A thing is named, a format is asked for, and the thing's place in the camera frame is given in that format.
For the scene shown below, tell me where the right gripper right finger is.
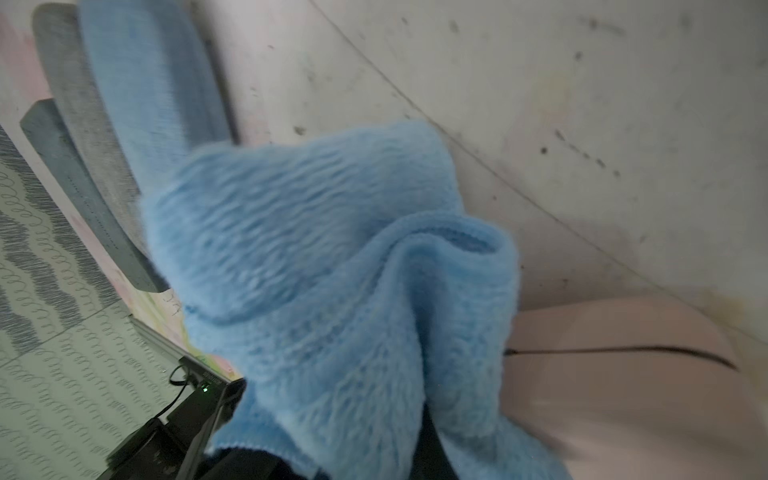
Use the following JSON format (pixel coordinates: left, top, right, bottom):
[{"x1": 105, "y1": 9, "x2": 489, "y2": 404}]
[{"x1": 410, "y1": 405, "x2": 458, "y2": 480}]

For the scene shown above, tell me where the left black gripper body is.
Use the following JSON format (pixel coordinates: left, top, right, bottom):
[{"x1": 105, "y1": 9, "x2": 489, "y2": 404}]
[{"x1": 99, "y1": 356, "x2": 245, "y2": 479}]

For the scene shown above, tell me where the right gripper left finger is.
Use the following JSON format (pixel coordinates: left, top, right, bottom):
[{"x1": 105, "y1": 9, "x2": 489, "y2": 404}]
[{"x1": 197, "y1": 449, "x2": 305, "y2": 480}]

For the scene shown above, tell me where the pink eyeglass case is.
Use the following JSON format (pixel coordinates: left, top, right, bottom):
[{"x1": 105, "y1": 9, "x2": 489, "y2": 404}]
[{"x1": 500, "y1": 297, "x2": 767, "y2": 479}]

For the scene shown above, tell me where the blue microfiber cloth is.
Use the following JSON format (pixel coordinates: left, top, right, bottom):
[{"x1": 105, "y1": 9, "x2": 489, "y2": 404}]
[{"x1": 141, "y1": 121, "x2": 568, "y2": 479}]

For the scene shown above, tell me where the blue eyeglass case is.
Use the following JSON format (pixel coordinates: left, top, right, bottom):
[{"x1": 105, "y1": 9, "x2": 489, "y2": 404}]
[{"x1": 78, "y1": 0, "x2": 233, "y2": 196}]

